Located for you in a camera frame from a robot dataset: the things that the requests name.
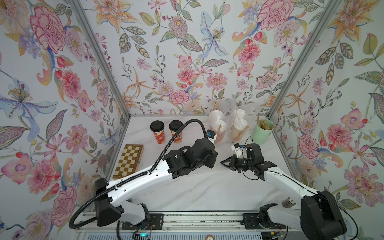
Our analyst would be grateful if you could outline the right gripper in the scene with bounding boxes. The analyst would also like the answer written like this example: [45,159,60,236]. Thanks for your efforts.
[220,155,254,172]

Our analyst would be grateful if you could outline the clear plastic carrier bag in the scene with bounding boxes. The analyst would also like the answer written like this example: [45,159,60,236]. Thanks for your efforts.
[229,99,261,143]

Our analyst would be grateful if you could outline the white lid floral cup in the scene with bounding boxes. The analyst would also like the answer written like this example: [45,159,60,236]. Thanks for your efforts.
[234,109,247,120]

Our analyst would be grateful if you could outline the clear plastic bag pile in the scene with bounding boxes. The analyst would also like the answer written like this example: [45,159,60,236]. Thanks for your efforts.
[209,99,229,145]

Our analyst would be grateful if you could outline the white lid red back cup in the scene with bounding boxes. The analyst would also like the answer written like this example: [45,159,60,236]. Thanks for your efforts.
[211,120,227,145]

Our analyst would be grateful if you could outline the white lid red cup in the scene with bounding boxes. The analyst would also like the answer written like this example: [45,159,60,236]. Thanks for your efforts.
[211,120,227,145]
[209,110,225,122]

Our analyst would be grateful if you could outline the white lid beige cup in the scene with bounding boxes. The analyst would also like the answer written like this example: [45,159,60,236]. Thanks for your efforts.
[231,119,249,143]

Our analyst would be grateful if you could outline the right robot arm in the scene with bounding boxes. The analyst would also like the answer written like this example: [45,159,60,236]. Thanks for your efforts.
[221,144,347,240]

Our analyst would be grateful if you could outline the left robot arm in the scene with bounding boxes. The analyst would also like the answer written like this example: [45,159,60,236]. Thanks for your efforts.
[94,138,218,227]

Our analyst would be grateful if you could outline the green cup holder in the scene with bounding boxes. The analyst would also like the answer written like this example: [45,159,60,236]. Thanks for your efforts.
[252,124,273,145]

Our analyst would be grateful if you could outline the black lid red cup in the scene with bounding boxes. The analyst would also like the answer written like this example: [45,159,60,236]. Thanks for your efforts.
[150,120,165,145]
[169,120,183,144]

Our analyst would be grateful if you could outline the wooden stir sticks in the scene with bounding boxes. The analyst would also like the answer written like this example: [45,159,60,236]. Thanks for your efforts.
[257,116,276,131]

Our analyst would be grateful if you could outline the wooden chessboard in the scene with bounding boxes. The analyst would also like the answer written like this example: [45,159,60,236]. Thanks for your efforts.
[112,144,144,180]

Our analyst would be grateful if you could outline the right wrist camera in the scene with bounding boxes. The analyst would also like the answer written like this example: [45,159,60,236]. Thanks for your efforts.
[231,143,245,159]

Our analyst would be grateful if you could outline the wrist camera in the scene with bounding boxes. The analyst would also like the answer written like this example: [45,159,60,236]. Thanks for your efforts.
[206,130,217,144]
[231,143,245,159]

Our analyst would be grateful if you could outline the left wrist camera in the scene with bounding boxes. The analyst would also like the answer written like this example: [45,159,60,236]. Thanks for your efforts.
[206,130,217,144]

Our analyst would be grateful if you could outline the black corrugated cable conduit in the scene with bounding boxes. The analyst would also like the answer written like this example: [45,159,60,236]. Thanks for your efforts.
[68,118,208,230]

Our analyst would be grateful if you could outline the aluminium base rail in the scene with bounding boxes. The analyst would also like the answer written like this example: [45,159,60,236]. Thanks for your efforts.
[73,210,331,233]

